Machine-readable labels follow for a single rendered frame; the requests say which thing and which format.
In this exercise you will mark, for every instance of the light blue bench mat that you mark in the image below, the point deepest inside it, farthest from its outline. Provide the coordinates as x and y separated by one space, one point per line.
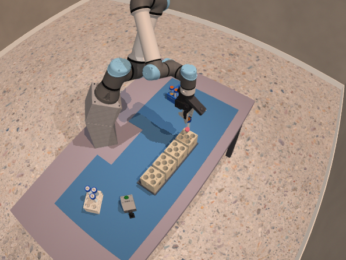
161 124

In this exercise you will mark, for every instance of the beige sloped desk with green button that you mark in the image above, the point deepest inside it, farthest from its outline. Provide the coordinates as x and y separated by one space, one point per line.
128 205

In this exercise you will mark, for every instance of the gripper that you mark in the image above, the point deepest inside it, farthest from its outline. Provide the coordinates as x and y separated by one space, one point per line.
181 103

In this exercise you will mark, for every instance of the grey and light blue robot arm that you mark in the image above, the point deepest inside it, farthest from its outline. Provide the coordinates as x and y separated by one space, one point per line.
145 57

